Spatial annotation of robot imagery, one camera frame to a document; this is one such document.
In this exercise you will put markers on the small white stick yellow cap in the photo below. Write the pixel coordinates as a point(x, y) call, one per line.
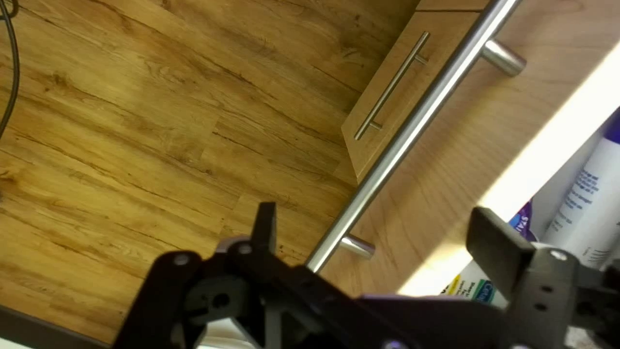
point(477, 285)

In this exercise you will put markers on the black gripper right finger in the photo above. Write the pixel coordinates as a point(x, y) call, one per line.
point(554, 297)

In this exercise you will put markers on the wooden vanity cabinet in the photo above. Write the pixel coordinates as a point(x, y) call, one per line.
point(399, 109)

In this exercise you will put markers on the white drawer with wood front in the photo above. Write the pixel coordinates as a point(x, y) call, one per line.
point(465, 161)

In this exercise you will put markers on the white bottle with purple cap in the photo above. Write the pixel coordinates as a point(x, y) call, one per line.
point(587, 194)

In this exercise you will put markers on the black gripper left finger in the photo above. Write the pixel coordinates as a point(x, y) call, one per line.
point(213, 297)

